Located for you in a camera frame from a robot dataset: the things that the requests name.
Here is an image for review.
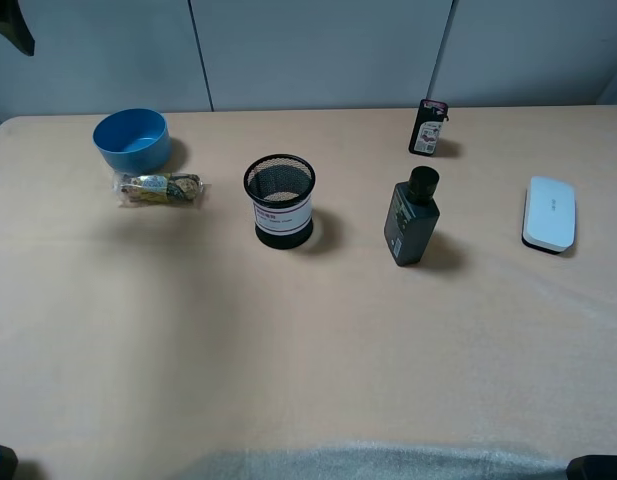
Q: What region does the dark object bottom right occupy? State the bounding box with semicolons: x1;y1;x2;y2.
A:
566;455;617;480

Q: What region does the Ferrero Rocher chocolate pack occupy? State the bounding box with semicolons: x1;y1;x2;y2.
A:
113;173;205;208

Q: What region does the dark object bottom left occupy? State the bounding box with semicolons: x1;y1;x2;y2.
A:
0;445;19;480

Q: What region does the white flat case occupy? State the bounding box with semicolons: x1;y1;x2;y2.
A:
522;176;577;254

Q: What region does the small black packaged item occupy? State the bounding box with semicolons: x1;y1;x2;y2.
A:
408;99;448;156

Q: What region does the black square bottle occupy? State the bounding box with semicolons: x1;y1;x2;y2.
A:
383;166;440;267

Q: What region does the blue plastic bowl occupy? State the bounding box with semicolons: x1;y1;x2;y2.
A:
92;108;172;175

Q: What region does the dark object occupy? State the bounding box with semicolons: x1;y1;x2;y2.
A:
0;445;19;480
566;455;617;480

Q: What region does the black mesh pen holder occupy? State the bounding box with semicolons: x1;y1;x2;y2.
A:
243;154;316;250

